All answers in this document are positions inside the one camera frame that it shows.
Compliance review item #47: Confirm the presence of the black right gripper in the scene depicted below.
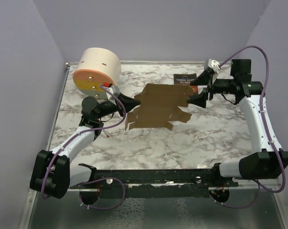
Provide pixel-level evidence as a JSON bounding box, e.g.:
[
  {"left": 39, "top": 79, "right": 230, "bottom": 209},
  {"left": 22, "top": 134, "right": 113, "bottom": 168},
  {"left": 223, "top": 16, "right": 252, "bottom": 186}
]
[{"left": 187, "top": 70, "right": 237, "bottom": 107}]

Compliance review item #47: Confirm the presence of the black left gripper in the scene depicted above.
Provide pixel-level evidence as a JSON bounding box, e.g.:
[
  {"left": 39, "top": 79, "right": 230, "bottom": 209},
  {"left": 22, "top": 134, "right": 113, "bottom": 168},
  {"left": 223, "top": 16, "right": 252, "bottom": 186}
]
[{"left": 96, "top": 92, "right": 141, "bottom": 119}]

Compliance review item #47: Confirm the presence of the brown cardboard box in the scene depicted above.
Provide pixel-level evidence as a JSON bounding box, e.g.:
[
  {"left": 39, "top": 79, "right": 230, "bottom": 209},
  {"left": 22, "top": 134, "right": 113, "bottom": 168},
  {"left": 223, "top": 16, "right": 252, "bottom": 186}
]
[{"left": 125, "top": 83, "right": 194, "bottom": 130}]

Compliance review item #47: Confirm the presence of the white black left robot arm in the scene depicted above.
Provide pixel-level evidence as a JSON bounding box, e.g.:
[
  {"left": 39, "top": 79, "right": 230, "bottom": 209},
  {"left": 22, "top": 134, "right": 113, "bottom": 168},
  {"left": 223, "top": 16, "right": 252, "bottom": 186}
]
[{"left": 30, "top": 94, "right": 141, "bottom": 199}]

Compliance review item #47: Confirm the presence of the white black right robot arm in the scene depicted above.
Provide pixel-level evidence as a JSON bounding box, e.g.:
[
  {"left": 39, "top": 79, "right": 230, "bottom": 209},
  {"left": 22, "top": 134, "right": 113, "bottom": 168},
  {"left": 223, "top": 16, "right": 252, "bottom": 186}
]
[{"left": 187, "top": 59, "right": 288, "bottom": 187}]

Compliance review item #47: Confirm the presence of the dark book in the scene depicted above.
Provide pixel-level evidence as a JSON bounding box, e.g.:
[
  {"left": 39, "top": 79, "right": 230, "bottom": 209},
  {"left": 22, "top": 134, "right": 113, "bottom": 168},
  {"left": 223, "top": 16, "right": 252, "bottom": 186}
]
[{"left": 174, "top": 73, "right": 198, "bottom": 94}]

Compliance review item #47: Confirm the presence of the cream cylindrical container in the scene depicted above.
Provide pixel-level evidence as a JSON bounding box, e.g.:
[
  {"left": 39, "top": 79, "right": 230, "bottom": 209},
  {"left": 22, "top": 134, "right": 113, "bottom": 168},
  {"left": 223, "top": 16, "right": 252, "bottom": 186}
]
[{"left": 72, "top": 47, "right": 122, "bottom": 100}]

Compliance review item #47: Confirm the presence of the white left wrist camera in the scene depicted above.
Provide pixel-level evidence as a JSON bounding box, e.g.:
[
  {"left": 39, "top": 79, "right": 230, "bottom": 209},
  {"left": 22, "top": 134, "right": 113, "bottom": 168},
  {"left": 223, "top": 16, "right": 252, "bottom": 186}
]
[{"left": 101, "top": 83, "right": 120, "bottom": 100}]

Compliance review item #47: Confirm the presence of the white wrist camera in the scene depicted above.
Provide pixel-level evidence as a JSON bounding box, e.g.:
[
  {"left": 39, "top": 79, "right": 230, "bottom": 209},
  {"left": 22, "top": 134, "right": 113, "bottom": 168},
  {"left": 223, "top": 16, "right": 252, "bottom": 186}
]
[
  {"left": 204, "top": 59, "right": 220, "bottom": 74},
  {"left": 101, "top": 83, "right": 120, "bottom": 100}
]

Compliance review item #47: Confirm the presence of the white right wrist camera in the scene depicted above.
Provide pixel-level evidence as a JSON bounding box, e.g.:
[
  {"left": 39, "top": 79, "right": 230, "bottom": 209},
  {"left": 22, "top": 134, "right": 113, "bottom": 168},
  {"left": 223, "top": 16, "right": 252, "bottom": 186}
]
[{"left": 204, "top": 59, "right": 220, "bottom": 74}]

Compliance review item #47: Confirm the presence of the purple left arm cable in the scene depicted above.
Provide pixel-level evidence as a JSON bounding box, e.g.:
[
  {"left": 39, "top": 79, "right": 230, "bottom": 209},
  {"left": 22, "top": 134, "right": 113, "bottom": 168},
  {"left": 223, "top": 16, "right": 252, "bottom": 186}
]
[{"left": 41, "top": 83, "right": 125, "bottom": 210}]

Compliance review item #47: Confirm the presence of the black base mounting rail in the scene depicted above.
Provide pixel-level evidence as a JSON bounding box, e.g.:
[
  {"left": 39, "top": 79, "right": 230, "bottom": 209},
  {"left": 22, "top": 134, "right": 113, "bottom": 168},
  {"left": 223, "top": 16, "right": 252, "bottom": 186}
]
[{"left": 71, "top": 167, "right": 238, "bottom": 199}]

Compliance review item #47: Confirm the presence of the aluminium frame rail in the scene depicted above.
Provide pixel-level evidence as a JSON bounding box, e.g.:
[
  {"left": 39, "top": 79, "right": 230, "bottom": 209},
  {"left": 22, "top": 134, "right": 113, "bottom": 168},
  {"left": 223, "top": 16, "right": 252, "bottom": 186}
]
[{"left": 30, "top": 178, "right": 70, "bottom": 193}]

